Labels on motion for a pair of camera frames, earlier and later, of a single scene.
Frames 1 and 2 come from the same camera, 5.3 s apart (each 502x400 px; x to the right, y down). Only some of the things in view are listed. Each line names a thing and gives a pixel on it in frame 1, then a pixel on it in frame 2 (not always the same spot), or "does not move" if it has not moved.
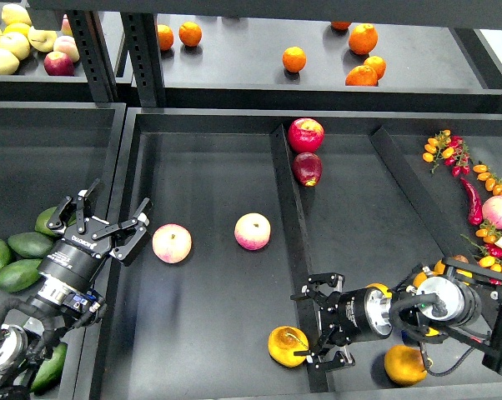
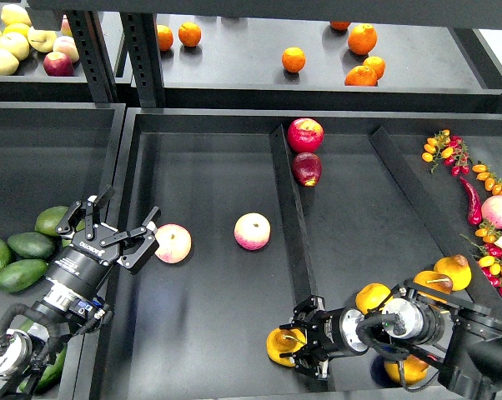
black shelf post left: [89, 37] does not move
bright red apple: [305, 134] does not move
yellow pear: [283, 342] does not move
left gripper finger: [55, 221] to [85, 211]
